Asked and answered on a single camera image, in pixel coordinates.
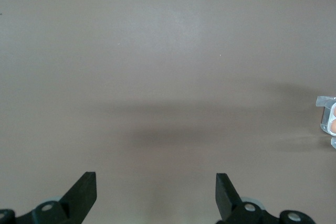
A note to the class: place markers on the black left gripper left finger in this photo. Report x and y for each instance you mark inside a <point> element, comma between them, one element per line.
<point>76,203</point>

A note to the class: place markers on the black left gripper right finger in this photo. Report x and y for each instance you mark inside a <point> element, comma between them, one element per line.
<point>231,205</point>

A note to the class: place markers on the brown egg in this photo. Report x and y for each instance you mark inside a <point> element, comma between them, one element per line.
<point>334,125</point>

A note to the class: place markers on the clear plastic egg box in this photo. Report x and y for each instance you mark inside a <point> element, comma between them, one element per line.
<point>326,113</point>

